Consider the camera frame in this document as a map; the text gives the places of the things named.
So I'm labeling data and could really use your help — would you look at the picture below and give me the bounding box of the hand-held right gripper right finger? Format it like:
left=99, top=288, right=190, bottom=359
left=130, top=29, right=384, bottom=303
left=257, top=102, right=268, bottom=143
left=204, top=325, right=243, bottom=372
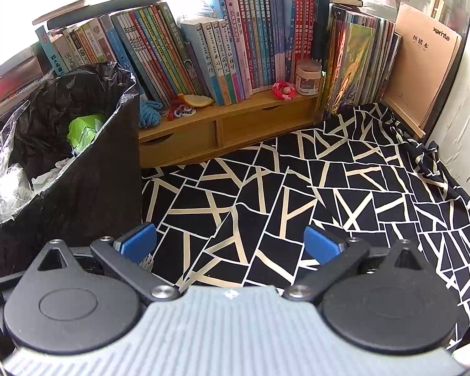
left=283, top=225, right=436, bottom=303

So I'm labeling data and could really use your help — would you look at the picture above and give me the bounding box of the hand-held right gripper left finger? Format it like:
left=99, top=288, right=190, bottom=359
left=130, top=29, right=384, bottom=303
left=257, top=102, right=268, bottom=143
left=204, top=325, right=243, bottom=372
left=35, top=222, right=181, bottom=304

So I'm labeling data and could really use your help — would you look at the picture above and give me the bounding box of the black trash bag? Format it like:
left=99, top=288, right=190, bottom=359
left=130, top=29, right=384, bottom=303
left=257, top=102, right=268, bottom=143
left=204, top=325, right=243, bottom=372
left=0, top=60, right=144, bottom=283

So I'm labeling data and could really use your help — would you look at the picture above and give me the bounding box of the clear plastic bag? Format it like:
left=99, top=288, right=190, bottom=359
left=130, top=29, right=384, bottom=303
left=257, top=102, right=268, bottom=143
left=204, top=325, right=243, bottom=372
left=0, top=102, right=38, bottom=228

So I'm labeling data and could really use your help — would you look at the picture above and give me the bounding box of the white paper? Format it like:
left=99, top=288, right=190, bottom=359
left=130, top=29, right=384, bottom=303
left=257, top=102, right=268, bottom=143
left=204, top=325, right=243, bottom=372
left=31, top=157, right=75, bottom=194

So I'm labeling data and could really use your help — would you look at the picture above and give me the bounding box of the green plastic packet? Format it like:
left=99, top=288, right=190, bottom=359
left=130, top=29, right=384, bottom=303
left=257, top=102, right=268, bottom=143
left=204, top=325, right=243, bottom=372
left=66, top=114, right=107, bottom=155

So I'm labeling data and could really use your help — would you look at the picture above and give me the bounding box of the black beige patterned cloth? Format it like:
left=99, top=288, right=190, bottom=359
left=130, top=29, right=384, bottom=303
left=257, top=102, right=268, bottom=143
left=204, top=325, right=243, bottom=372
left=141, top=102, right=470, bottom=351

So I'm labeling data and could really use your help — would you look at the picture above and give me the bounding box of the wooden desk shelf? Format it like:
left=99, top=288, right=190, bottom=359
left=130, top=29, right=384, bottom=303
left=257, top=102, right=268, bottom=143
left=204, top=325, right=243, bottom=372
left=138, top=86, right=326, bottom=169

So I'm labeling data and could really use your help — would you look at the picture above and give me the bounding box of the blue yarn bundle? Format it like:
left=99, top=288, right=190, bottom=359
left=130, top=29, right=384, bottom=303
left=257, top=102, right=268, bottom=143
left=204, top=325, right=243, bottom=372
left=139, top=100, right=164, bottom=128

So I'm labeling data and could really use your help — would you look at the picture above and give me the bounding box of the red white knot ornament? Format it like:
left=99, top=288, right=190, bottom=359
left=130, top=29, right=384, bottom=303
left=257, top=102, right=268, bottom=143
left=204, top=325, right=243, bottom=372
left=168, top=100, right=194, bottom=121

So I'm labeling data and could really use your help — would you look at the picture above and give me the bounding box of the orange peel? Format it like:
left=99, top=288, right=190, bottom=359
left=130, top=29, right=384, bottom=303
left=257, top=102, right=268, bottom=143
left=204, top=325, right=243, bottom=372
left=177, top=93, right=215, bottom=108

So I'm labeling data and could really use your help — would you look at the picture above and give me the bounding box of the white plastic jar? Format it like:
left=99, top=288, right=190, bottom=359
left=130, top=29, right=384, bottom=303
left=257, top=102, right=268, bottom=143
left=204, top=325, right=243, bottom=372
left=295, top=60, right=322, bottom=97

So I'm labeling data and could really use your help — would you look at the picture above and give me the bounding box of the set of thin glossy books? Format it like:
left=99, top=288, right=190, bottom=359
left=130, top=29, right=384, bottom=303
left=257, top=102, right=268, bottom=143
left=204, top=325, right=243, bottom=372
left=323, top=4, right=403, bottom=116

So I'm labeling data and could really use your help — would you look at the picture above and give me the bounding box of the brown cover notebook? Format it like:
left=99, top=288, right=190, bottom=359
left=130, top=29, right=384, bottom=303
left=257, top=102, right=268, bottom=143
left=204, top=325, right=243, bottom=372
left=382, top=2, right=463, bottom=134

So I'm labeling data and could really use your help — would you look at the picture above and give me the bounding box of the stack of flat dark books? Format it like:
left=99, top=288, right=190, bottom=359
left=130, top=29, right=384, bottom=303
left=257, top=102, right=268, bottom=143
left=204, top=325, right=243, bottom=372
left=0, top=47, right=57, bottom=104

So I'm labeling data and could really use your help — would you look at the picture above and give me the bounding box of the row of upright books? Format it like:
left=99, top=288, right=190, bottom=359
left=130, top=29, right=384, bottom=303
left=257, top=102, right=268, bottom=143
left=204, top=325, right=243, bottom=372
left=35, top=0, right=332, bottom=106

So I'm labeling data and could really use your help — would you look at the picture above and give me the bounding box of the black flat notebook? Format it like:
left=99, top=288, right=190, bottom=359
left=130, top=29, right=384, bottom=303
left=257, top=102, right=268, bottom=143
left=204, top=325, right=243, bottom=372
left=47, top=0, right=174, bottom=31

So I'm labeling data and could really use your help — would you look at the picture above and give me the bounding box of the brown flat notebook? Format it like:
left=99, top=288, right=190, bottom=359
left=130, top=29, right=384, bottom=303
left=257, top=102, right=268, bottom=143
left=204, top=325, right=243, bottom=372
left=32, top=0, right=91, bottom=26

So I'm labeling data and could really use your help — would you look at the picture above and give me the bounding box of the wooden stand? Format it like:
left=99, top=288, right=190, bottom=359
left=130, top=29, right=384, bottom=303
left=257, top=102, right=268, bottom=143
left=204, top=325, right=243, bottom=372
left=429, top=0, right=448, bottom=22

